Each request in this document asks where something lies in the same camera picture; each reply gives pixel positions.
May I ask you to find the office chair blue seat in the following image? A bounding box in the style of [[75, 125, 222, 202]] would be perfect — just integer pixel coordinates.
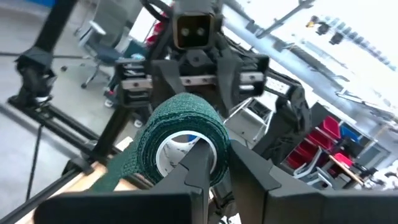
[[74, 0, 131, 90]]

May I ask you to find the red and black object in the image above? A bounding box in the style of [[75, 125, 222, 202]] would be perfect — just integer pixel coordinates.
[[146, 20, 165, 47]]

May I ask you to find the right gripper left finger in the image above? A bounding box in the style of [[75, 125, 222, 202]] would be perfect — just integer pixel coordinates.
[[149, 139, 216, 224]]

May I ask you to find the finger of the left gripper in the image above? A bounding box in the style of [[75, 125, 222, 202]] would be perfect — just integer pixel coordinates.
[[151, 58, 186, 108], [216, 54, 244, 118]]

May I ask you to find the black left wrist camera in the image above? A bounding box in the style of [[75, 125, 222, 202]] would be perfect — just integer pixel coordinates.
[[172, 9, 218, 51]]

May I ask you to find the blue plastic bin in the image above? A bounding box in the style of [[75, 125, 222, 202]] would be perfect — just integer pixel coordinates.
[[340, 124, 361, 142]]

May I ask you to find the dark green elastic bandage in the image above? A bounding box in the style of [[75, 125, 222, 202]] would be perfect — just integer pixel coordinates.
[[88, 92, 233, 194]]

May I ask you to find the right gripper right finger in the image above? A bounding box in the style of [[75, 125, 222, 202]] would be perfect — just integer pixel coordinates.
[[228, 139, 282, 224]]

